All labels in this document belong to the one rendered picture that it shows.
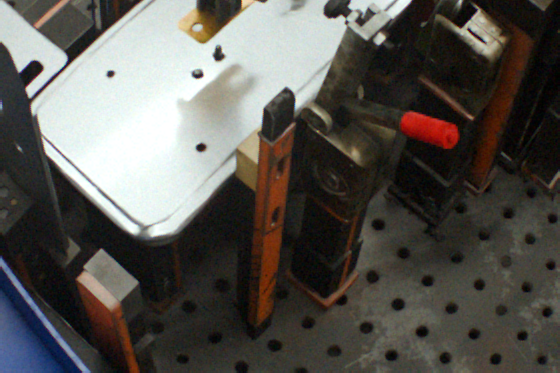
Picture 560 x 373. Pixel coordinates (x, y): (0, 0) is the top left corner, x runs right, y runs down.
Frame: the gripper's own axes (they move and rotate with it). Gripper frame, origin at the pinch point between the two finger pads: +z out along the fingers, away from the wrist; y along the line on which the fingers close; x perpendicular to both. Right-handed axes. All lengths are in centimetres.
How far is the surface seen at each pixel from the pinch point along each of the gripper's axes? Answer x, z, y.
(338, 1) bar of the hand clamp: 0.4, -11.4, -13.4
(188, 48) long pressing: 1.2, 10.4, 2.8
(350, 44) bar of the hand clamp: 1.7, -8.9, -16.0
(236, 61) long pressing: -0.8, 10.4, -2.0
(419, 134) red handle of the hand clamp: 0.9, -2.5, -23.8
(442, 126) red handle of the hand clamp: 0.0, -4.4, -25.3
